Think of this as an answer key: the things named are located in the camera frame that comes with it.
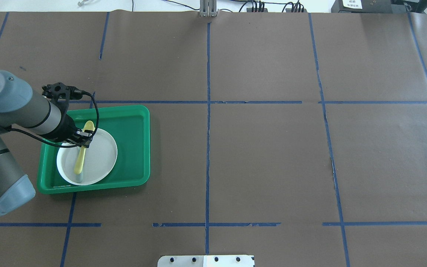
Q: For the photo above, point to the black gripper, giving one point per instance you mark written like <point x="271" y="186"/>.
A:
<point x="65" y="128"/>

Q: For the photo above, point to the yellow plastic spoon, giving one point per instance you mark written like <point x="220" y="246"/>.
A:
<point x="88" y="127"/>

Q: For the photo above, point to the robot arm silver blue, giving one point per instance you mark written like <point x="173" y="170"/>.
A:
<point x="42" y="117"/>

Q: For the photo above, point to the white round plate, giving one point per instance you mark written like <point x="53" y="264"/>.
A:
<point x="100" y="159"/>

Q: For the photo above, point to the translucent blue plastic fork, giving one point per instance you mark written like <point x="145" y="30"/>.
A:
<point x="79" y="178"/>

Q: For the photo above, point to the green plastic tray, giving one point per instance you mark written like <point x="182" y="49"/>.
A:
<point x="130" y="127"/>

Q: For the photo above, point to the black computer box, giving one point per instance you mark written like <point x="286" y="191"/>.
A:
<point x="367" y="6"/>

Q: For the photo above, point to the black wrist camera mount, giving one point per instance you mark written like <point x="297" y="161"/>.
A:
<point x="60" y="92"/>

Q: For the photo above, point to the aluminium frame post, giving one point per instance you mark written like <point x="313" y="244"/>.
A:
<point x="208" y="8"/>

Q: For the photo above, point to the white column pedestal base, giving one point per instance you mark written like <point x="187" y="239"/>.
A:
<point x="207" y="261"/>

